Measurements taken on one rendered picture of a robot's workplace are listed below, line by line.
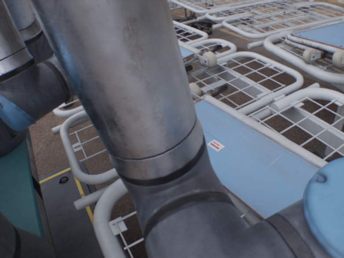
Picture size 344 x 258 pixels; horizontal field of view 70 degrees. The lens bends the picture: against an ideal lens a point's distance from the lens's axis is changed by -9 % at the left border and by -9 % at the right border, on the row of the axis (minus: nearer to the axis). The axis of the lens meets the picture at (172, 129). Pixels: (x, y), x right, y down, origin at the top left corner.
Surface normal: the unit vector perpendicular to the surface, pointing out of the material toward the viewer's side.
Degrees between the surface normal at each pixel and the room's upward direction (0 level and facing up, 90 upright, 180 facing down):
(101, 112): 94
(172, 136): 88
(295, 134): 0
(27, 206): 0
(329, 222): 6
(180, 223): 15
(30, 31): 65
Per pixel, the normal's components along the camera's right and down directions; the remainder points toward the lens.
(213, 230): 0.06, -0.81
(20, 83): 0.66, 0.22
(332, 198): -0.20, -0.70
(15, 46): 0.90, -0.04
